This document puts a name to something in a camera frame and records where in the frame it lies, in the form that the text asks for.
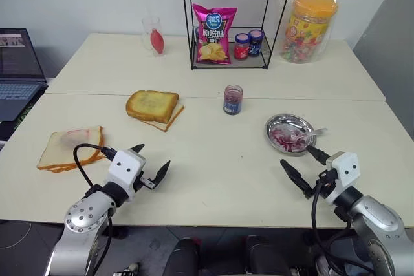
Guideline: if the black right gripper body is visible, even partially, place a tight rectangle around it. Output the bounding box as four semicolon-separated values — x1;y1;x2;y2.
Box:
303;169;340;199

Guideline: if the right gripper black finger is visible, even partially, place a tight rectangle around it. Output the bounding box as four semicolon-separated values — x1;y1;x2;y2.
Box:
279;159;314;200
306;145;331;165

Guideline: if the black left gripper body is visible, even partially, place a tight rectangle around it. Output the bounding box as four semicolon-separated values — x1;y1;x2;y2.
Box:
131;171;157;193

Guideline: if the metal spoon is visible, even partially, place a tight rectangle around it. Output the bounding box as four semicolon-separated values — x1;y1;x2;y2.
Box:
280;127;329;145

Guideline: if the thick golden toast slice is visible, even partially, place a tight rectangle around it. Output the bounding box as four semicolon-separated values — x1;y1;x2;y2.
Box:
125;90;180;124

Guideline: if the plain white bread slice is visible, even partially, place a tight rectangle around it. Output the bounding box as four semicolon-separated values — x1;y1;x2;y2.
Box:
38;126;107;174

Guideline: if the white bread slice pink stain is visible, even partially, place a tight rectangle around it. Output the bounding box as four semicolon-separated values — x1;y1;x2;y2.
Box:
36;125;105;171

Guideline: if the open blue-label jam jar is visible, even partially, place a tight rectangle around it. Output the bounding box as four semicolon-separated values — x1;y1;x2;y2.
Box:
223;84;244;116

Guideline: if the blue lid jar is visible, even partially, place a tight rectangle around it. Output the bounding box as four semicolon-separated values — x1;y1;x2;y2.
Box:
248;28;264;58

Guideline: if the red lid jar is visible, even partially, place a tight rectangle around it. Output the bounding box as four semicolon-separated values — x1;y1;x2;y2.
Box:
234;32;250;61

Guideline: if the round metal plate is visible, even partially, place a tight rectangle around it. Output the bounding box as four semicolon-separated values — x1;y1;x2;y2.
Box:
265;112;318;158

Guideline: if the dark rounded shape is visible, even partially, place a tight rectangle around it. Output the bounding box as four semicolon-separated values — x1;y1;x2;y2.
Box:
164;237;202;276
241;234;279;276

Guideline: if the red rubber bulb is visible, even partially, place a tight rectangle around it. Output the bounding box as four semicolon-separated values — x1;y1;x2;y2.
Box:
149;28;168;55

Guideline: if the clear drinking glass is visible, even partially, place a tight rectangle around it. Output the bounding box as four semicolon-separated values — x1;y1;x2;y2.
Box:
140;16;162;58

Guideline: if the black green patterned mat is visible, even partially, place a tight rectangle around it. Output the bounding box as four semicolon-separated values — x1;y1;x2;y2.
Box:
12;84;49;128

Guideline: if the orange-lid candy jar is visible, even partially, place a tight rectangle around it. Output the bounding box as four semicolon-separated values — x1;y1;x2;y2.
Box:
279;0;339;64

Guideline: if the pink potato chips bag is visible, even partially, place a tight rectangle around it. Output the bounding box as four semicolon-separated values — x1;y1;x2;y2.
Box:
191;3;238;65

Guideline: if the dark open laptop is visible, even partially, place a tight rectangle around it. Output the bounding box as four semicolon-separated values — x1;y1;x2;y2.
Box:
0;27;49;122

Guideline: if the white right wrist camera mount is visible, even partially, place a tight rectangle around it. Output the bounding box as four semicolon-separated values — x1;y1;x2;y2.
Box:
325;151;360;206

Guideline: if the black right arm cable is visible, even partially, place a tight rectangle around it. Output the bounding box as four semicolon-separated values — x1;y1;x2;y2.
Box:
310;172;376;273

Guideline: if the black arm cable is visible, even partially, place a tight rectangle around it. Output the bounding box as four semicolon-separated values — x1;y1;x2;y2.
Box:
310;172;376;273
72;143;118;276

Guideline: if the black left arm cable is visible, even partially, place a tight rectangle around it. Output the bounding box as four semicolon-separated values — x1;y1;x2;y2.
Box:
72;143;118;276

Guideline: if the black wire shelf rack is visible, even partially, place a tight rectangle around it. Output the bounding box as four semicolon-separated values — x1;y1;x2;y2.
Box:
179;0;297;71

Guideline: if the thin white floor cable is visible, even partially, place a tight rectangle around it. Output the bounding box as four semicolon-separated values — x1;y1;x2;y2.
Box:
0;220;34;248

